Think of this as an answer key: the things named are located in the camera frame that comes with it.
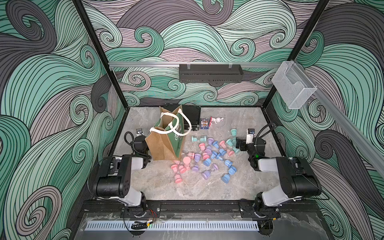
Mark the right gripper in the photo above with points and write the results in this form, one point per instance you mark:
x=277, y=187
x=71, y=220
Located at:
x=243, y=142

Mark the pink hourglass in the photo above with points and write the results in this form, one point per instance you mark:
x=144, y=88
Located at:
x=178, y=170

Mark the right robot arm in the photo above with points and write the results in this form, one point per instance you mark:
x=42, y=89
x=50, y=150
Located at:
x=297, y=179

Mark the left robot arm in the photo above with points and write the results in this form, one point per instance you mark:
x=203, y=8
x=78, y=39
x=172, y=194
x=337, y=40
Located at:
x=113, y=180

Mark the blue hourglass front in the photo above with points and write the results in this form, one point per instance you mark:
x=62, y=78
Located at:
x=226, y=177

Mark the purple hourglass front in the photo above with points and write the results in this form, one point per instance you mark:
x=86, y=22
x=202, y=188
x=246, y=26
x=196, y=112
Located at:
x=207, y=173

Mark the green hourglass lying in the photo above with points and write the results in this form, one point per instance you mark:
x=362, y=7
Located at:
x=199, y=138

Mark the white rabbit figurine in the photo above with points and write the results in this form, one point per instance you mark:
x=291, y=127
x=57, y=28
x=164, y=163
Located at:
x=215, y=120

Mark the blue card box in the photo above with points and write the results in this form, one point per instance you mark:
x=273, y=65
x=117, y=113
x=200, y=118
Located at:
x=204, y=123

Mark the black ribbed case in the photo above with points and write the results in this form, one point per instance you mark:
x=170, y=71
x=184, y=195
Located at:
x=193, y=113

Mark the clear plastic wall box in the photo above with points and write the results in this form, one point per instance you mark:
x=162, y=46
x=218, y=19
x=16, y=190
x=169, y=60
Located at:
x=293, y=84

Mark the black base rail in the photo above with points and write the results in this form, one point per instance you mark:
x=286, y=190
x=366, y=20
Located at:
x=247, y=207

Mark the black wall tray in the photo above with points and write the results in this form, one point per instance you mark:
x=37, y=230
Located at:
x=214, y=74

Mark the white slotted cable duct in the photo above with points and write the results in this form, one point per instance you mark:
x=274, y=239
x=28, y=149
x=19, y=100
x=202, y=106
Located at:
x=247, y=226

